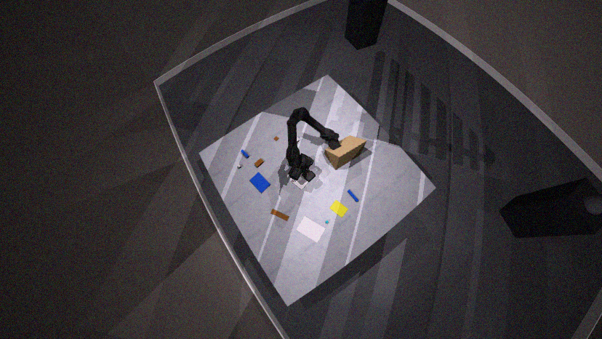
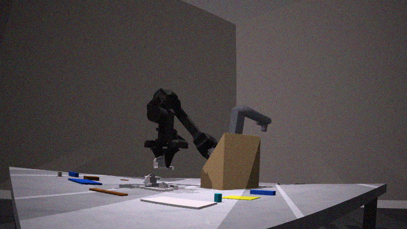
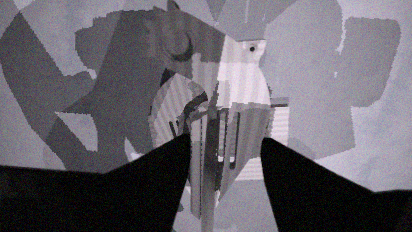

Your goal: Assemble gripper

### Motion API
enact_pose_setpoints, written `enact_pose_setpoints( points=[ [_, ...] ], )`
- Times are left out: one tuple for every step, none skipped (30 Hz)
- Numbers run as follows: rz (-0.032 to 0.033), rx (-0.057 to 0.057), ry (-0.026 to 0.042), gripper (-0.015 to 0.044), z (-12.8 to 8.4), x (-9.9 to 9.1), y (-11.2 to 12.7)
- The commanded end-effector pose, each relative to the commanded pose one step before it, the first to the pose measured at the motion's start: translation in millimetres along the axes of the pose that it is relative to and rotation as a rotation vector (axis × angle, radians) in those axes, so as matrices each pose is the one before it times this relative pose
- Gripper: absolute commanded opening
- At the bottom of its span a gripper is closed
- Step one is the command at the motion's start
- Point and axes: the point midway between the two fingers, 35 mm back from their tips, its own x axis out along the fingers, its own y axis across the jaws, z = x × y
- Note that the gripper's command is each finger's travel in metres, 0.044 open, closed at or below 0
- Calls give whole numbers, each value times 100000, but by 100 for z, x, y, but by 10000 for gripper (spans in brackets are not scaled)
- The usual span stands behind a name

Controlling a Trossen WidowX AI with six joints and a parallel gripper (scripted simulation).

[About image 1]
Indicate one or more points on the blue flat plate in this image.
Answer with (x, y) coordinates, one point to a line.
(260, 182)

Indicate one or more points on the brown flat bar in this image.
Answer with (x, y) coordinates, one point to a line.
(282, 216)

